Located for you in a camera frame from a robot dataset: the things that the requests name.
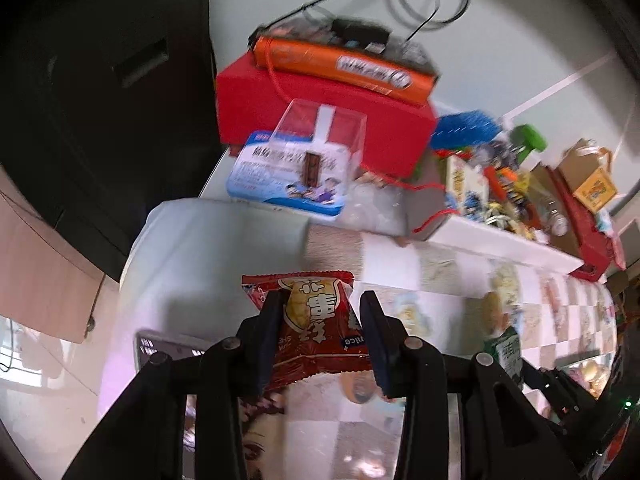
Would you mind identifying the cardboard box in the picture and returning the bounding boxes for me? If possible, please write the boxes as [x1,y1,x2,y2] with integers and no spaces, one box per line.
[402,160,551,246]

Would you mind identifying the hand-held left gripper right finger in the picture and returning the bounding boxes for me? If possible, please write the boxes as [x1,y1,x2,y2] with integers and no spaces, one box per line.
[359,290,581,480]

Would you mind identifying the black cables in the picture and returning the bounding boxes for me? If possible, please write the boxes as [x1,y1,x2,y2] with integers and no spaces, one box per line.
[260,0,473,43]

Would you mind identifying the small red peanut packet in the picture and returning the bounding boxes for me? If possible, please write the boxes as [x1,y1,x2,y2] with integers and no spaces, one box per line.
[241,271,381,393]

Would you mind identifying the clear bottle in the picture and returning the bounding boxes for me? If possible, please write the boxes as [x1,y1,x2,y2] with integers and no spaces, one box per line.
[542,195,571,238]

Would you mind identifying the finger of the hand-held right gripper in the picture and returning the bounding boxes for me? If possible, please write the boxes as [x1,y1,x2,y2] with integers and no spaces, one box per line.
[520,365,601,417]

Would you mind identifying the blue white tissue packet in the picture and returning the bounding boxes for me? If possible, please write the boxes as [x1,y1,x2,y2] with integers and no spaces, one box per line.
[225,130,351,217]

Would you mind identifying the long orange box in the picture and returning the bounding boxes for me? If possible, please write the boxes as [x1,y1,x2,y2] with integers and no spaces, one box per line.
[250,34,441,106]

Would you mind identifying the white bench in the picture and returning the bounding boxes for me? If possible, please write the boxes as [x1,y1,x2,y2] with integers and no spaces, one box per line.
[200,160,586,276]

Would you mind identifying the green and white box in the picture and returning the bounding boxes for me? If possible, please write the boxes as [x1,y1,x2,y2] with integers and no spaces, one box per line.
[482,327,525,391]

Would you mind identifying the black device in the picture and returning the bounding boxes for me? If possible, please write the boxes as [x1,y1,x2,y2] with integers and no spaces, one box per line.
[330,17,393,51]

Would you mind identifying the smartphone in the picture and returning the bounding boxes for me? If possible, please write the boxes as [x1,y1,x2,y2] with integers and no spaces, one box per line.
[134,329,211,368]

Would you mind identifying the pile of colourful toys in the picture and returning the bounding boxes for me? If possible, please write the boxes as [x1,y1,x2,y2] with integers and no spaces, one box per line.
[480,140,546,241]

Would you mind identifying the plain red gift box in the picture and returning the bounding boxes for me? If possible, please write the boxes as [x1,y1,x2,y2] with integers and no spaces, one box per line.
[215,50,438,178]

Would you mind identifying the red gift box with handle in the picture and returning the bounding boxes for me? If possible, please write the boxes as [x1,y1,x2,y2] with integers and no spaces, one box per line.
[547,165,613,281]

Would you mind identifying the yellow gift box with handle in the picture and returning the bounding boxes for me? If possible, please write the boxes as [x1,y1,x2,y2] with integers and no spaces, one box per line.
[557,139,621,213]

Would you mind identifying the brown chair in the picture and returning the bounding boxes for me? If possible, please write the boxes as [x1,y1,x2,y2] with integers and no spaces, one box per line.
[0,165,108,346]

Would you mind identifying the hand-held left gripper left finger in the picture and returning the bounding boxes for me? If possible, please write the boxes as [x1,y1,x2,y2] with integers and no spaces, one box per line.
[60,290,286,480]

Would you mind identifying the black cabinet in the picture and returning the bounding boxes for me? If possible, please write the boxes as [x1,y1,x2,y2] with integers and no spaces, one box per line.
[0,0,221,283]

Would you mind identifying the cream card box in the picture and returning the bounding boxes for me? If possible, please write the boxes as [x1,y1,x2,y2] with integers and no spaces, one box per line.
[445,155,491,218]

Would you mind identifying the clear plastic box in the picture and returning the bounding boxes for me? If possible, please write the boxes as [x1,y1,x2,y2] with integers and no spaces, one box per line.
[270,99,368,201]

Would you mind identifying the blue bottle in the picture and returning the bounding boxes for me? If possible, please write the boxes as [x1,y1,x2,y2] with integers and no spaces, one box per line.
[430,110,503,151]

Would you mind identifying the green bottle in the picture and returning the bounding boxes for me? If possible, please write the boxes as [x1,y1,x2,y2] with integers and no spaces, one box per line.
[507,124,548,166]

